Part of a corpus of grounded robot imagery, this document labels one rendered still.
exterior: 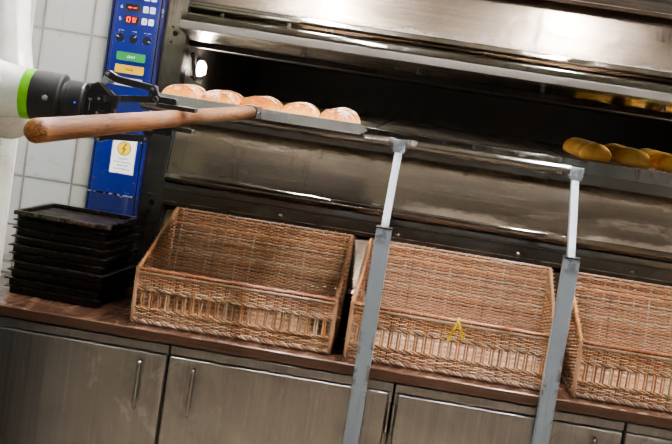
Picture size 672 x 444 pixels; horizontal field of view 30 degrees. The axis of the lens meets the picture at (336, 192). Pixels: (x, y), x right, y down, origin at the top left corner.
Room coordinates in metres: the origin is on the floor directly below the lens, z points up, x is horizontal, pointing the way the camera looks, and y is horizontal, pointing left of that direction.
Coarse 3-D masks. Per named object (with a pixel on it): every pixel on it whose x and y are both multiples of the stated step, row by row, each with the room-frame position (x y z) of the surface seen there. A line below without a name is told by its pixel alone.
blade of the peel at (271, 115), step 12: (168, 96) 3.25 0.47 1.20; (180, 96) 3.25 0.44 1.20; (276, 120) 3.23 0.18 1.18; (288, 120) 3.23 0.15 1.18; (300, 120) 3.23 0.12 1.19; (312, 120) 3.22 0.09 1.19; (324, 120) 3.22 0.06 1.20; (336, 120) 3.22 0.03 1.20; (348, 132) 3.22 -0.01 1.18; (360, 132) 3.25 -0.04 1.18
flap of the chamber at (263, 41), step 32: (192, 32) 3.72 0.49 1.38; (224, 32) 3.66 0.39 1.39; (256, 32) 3.65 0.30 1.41; (352, 64) 3.82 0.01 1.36; (384, 64) 3.73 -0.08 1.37; (416, 64) 3.63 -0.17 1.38; (448, 64) 3.61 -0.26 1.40; (576, 96) 3.74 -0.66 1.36; (608, 96) 3.64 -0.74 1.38; (640, 96) 3.57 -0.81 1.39
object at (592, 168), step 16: (368, 128) 3.78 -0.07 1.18; (448, 144) 3.76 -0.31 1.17; (464, 144) 3.76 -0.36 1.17; (480, 144) 3.76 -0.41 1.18; (544, 160) 3.74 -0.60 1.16; (560, 160) 3.74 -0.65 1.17; (576, 160) 3.73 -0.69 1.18; (608, 176) 3.73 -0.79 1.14; (624, 176) 3.72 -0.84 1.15; (640, 176) 3.72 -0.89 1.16; (656, 176) 3.72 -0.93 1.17
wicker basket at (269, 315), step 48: (192, 240) 3.75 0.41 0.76; (240, 240) 3.75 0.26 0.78; (288, 240) 3.75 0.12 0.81; (336, 240) 3.74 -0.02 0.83; (144, 288) 3.31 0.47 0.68; (192, 288) 3.31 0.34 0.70; (240, 288) 3.30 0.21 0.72; (288, 288) 3.71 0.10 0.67; (336, 288) 3.71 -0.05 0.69; (240, 336) 3.30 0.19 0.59; (288, 336) 3.30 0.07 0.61; (336, 336) 3.50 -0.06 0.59
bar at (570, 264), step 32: (288, 128) 3.42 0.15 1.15; (480, 160) 3.38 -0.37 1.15; (512, 160) 3.37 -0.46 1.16; (576, 192) 3.32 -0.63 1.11; (384, 224) 3.20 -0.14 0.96; (576, 224) 3.24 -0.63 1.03; (384, 256) 3.17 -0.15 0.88; (352, 384) 3.17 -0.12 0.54; (544, 384) 3.14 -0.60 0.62; (352, 416) 3.17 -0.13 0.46; (544, 416) 3.14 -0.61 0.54
